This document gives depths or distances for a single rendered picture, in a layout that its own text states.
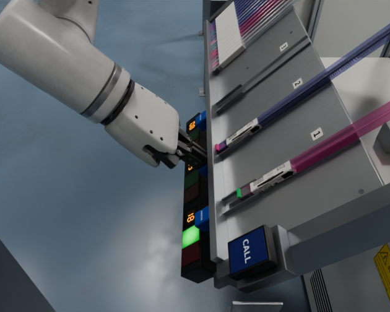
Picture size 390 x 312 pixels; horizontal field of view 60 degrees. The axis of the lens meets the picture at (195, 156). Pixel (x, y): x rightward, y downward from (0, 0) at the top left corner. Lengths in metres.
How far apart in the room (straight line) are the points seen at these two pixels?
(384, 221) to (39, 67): 0.39
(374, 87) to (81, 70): 0.74
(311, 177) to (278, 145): 0.08
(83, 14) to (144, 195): 0.99
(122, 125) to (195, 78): 1.63
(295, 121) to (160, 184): 1.03
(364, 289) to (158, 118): 0.55
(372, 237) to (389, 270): 0.34
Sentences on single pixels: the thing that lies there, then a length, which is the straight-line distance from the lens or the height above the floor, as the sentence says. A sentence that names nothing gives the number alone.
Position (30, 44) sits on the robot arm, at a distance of 0.43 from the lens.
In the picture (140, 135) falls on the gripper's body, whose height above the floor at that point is 0.80.
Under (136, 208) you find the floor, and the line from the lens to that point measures 1.38.
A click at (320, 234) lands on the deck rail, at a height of 0.82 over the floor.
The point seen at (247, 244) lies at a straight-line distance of 0.35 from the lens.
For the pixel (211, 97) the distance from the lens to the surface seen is 0.63.
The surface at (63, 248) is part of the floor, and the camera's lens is 1.35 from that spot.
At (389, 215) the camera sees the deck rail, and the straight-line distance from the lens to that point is 0.35.
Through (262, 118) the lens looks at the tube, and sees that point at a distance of 0.50.
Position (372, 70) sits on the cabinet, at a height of 0.62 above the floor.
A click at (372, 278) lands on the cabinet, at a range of 0.77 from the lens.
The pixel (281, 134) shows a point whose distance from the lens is 0.47.
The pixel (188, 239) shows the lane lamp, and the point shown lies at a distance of 0.52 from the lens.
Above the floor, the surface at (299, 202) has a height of 0.80.
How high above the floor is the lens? 1.10
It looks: 45 degrees down
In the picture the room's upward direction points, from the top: straight up
